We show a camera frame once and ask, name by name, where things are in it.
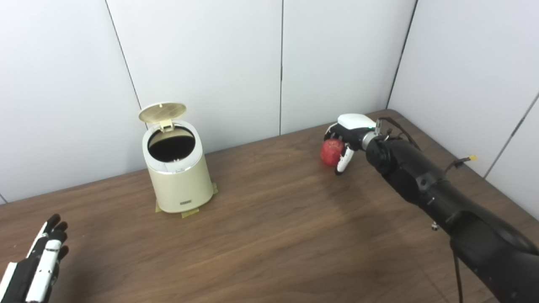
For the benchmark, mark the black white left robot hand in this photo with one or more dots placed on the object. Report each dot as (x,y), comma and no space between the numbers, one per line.
(38,269)

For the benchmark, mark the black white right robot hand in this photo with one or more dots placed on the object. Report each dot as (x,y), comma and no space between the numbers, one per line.
(356,124)

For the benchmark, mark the red apple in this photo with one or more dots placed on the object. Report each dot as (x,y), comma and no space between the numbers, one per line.
(331,152)

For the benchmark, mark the cream round bin lid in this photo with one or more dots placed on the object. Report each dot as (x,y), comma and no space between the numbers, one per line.
(162,111)

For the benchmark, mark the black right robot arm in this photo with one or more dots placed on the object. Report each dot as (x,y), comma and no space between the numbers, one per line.
(421,181)

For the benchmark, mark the cream-colored bin body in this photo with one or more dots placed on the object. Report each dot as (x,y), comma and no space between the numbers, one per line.
(181,185)

